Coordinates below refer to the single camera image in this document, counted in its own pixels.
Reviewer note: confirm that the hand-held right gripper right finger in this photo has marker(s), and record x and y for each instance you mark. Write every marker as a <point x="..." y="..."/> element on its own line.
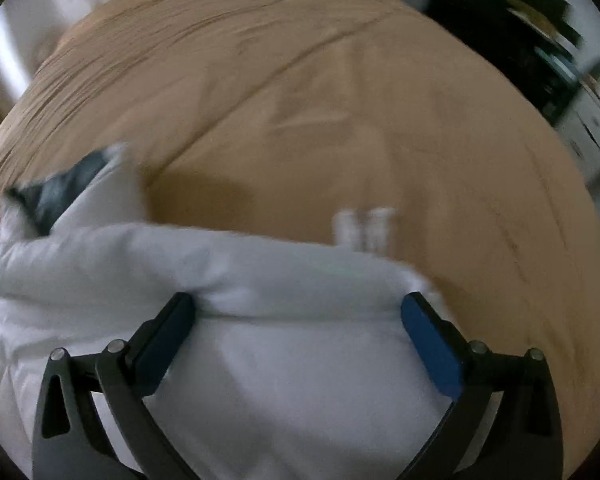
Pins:
<point x="430" y="345"/>

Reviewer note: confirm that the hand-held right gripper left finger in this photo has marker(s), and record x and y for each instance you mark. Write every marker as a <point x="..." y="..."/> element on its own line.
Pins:
<point x="162" y="345"/>

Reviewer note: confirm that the white puffer jacket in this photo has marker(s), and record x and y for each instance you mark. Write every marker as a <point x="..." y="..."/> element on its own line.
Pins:
<point x="280" y="385"/>

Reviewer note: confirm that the brown bed blanket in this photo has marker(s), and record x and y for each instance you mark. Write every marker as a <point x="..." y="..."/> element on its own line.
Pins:
<point x="380" y="110"/>

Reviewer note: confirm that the white drawer cabinet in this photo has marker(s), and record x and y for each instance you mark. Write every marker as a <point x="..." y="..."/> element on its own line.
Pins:
<point x="592" y="120"/>

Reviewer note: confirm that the black shelf unit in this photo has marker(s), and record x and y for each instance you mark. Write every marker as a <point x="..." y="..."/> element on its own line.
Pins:
<point x="555" y="45"/>

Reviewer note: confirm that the black garment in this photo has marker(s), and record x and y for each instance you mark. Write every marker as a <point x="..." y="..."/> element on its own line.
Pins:
<point x="470" y="20"/>

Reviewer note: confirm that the white bed headboard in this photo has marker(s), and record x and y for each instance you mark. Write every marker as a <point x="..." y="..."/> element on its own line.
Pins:
<point x="55" y="0"/>

